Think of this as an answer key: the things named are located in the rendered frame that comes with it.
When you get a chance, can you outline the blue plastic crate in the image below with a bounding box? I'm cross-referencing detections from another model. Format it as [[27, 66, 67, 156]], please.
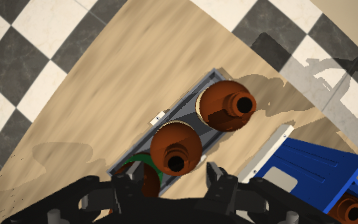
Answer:
[[254, 137, 358, 214]]

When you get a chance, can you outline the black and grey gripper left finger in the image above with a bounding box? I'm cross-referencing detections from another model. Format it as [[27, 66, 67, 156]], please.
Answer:
[[0, 161, 154, 224]]

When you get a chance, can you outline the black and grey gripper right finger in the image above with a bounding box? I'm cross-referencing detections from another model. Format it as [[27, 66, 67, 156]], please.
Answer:
[[193, 162, 342, 224]]

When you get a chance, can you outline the dark grey tray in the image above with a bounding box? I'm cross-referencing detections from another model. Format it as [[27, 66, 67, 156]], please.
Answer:
[[106, 67, 227, 196]]

